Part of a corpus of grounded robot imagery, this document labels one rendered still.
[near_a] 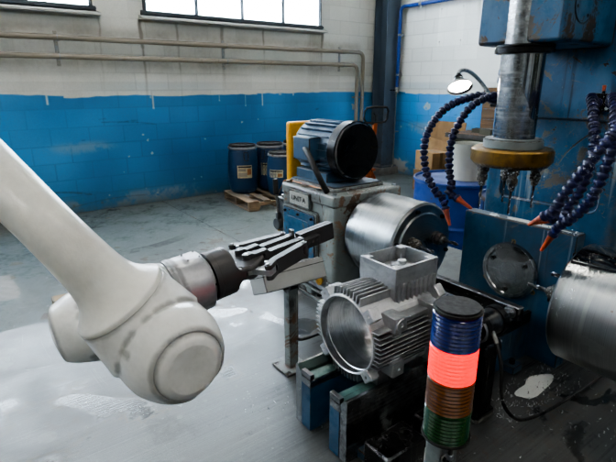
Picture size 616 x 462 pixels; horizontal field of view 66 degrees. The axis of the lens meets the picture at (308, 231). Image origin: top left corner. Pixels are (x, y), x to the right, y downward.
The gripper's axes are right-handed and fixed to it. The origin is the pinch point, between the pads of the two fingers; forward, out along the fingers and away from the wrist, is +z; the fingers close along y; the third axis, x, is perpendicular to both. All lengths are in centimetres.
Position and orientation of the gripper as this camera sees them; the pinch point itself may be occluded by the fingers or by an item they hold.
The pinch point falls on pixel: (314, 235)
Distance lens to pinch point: 81.4
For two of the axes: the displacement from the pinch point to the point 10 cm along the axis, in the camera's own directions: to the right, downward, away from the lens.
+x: 1.1, 9.2, 3.7
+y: -5.9, -2.4, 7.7
